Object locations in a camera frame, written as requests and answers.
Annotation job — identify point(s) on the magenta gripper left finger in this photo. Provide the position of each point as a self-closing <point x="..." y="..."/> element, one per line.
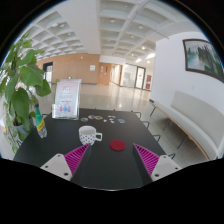
<point x="65" y="166"/>

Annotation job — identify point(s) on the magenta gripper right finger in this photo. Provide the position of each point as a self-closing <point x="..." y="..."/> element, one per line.
<point x="154" y="166"/>

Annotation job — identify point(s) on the green plastic water bottle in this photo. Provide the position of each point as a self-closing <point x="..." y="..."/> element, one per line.
<point x="40" y="124"/>

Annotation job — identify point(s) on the red round coaster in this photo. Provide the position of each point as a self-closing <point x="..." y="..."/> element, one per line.
<point x="117" y="145"/>

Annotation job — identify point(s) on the black chair far right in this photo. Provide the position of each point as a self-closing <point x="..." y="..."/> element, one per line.
<point x="146" y="123"/>

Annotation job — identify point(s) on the round badge left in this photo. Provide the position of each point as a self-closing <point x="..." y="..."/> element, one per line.
<point x="84" y="119"/>

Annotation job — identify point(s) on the round badge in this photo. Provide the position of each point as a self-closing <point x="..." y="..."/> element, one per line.
<point x="91" y="117"/>
<point x="98" y="117"/>
<point x="84" y="119"/>

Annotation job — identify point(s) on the round badge middle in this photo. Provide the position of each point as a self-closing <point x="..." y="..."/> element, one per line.
<point x="91" y="117"/>

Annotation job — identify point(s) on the blue small card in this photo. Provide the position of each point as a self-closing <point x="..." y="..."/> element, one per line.
<point x="121" y="121"/>

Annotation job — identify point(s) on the round badge right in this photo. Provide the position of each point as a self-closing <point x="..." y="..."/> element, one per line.
<point x="98" y="117"/>

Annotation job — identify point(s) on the acrylic sign holder stand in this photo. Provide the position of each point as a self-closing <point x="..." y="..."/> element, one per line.
<point x="67" y="99"/>

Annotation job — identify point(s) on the white long bench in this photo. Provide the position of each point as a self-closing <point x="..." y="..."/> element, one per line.
<point x="202" y="123"/>

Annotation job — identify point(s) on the potted green leafy plant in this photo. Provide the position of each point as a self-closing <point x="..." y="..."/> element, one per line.
<point x="21" y="83"/>

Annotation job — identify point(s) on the framed landscape painting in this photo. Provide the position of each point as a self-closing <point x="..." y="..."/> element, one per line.
<point x="201" y="57"/>

